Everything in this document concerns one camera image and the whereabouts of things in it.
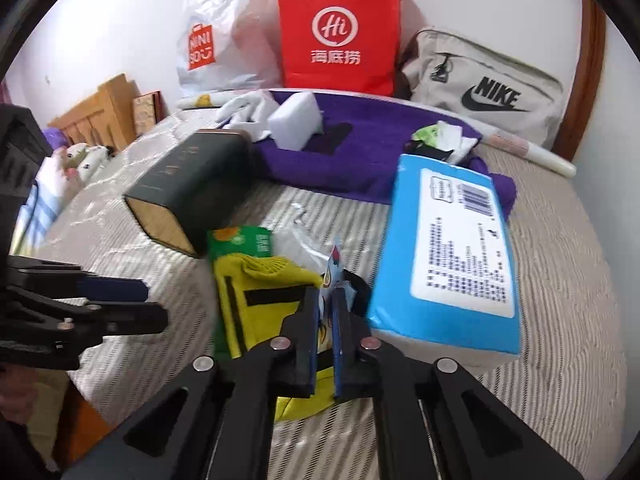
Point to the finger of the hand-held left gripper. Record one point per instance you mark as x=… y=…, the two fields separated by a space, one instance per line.
x=115 y=287
x=135 y=317

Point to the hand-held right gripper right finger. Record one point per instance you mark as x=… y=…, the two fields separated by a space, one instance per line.
x=338 y=340

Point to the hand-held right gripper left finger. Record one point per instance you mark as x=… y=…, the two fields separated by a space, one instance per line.
x=315 y=330

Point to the yellow sock with black stripes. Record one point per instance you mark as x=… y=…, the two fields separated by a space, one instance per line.
x=250 y=320

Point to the blue tissue pack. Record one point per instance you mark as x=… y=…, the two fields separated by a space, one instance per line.
x=400 y=260

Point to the white sponge block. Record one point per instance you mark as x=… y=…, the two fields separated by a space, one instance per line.
x=295 y=120

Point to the purple plush toy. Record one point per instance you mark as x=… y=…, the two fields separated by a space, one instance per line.
x=52 y=137

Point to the light blue cloth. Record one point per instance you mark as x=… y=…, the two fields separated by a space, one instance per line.
x=32 y=200

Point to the white plush toy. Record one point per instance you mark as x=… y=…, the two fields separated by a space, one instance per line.
x=85 y=157

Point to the light wooden furniture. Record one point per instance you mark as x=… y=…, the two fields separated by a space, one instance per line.
x=100 y=115

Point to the green packet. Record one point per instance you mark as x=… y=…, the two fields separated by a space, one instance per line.
x=240 y=242

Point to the dark box with gold end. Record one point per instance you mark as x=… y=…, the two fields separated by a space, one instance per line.
x=190 y=185

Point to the small patterned box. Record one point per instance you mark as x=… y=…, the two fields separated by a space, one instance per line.
x=147 y=112

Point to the purple towel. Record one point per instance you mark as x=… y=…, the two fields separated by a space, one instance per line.
x=370 y=160

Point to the white cloth with yellow print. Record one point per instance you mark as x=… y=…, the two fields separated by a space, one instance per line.
x=202 y=100

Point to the striped bed cover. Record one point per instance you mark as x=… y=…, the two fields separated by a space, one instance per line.
x=550 y=260

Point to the white socks with green label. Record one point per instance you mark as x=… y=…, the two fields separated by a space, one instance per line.
x=440 y=135

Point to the white plastic bag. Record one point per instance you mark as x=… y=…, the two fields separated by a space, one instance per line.
x=240 y=35

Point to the beige waist bag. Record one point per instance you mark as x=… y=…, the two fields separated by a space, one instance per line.
x=425 y=95

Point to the white paper roll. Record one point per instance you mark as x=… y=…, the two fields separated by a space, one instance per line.
x=540 y=155

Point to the red paper bag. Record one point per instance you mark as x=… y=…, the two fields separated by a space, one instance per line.
x=300 y=20

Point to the brown wooden headboard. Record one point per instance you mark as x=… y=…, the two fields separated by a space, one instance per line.
x=585 y=85

